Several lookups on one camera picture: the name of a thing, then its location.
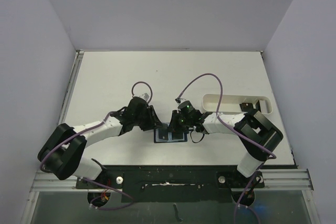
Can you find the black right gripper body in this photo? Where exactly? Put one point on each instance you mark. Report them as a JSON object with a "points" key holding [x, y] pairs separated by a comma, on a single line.
{"points": [[174, 122]]}

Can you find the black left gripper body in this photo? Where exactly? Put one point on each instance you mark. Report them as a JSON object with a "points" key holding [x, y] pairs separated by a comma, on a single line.
{"points": [[143, 120]]}

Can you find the black credit card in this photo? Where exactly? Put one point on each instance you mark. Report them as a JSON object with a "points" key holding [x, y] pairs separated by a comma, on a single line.
{"points": [[178, 137], [162, 134]]}

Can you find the blue leather card holder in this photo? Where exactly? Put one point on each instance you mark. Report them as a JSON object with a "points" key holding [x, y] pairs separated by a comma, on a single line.
{"points": [[170, 136]]}

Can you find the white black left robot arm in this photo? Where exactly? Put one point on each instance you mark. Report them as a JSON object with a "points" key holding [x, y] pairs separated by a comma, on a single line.
{"points": [[62, 154]]}

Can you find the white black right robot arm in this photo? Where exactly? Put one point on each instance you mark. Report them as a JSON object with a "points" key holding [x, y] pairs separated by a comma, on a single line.
{"points": [[259, 136]]}

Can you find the white plastic card tray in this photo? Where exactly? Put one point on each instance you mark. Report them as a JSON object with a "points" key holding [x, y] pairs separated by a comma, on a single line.
{"points": [[229, 104]]}

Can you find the black card in tray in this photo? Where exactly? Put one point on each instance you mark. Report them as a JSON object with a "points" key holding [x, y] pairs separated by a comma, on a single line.
{"points": [[245, 107]]}

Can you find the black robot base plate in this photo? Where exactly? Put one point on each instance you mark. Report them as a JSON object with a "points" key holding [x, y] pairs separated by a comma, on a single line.
{"points": [[178, 183]]}

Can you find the aluminium frame rail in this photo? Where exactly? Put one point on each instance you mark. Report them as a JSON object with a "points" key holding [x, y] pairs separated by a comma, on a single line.
{"points": [[286, 179]]}

